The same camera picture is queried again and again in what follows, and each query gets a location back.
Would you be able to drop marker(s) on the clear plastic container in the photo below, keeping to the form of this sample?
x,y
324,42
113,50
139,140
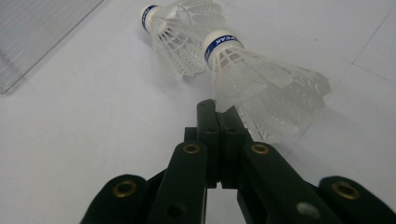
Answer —
x,y
31,31

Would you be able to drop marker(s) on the white feather shuttlecock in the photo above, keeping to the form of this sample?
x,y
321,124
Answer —
x,y
149,17
222,46

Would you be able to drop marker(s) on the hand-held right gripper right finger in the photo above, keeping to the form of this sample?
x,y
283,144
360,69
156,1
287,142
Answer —
x,y
264,180

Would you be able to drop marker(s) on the white table cover sheet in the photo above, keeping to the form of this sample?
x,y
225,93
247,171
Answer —
x,y
77,140

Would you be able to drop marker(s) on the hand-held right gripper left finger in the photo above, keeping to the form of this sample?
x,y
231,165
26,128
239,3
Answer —
x,y
186,174

